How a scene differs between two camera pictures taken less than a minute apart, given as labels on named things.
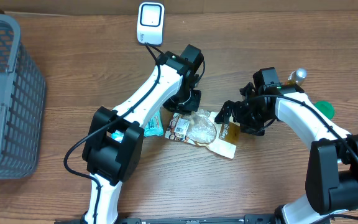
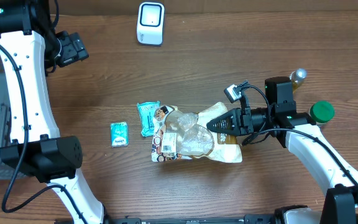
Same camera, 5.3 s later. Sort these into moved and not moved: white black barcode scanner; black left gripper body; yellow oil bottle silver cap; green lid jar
Moved: black left gripper body
Not moved: white black barcode scanner; yellow oil bottle silver cap; green lid jar
